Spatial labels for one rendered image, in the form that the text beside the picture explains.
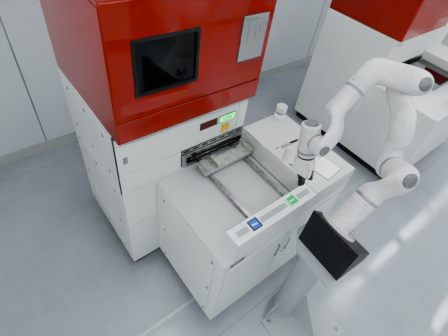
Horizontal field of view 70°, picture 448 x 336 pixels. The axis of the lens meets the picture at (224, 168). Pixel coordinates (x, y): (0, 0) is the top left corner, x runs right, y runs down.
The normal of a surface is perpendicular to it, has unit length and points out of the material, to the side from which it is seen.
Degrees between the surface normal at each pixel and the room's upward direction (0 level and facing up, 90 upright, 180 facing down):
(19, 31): 90
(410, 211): 0
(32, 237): 0
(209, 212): 0
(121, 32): 90
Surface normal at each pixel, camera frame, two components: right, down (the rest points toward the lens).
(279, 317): 0.12, -0.68
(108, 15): 0.61, 0.62
